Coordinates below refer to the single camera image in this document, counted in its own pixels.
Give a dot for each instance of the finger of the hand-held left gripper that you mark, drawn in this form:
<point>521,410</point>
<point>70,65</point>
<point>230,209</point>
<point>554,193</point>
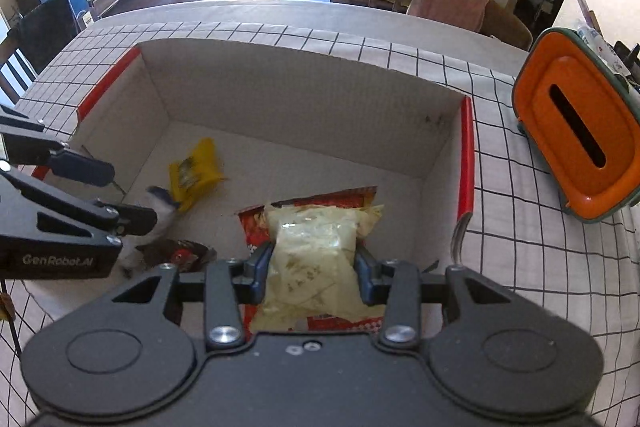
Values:
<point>137,219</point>
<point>82,169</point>

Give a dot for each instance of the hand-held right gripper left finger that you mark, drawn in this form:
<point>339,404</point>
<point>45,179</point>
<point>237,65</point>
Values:
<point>257,274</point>

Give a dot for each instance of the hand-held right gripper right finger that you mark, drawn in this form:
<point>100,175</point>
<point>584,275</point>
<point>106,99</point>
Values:
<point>367,279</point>

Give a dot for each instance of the light blue snack packet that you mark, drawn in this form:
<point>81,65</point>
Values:
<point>162,212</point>

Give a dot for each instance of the red snack packet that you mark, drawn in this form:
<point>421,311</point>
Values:
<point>252,232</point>

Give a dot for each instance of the black snack packet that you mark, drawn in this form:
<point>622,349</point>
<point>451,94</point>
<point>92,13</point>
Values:
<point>170,252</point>

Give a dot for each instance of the pale translucent snack packet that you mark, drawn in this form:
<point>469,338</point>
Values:
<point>310,257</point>

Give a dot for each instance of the yellow snack packet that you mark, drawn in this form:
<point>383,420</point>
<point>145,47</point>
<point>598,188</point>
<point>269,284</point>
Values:
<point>192,177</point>

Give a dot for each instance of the red cardboard box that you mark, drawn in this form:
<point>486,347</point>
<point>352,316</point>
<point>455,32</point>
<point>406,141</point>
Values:
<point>300,107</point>

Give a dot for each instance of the dark wooden chair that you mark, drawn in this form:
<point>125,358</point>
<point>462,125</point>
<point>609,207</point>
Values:
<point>15,67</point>

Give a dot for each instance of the black chair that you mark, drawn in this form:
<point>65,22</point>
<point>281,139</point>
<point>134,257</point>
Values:
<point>47,24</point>

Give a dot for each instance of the orange tissue box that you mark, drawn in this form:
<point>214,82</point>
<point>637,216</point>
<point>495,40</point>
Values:
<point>565,132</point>

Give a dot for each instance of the black clip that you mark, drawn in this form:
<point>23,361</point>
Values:
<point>627,59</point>

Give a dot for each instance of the white marker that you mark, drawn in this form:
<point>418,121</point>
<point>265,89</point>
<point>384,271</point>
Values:
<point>586,12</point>

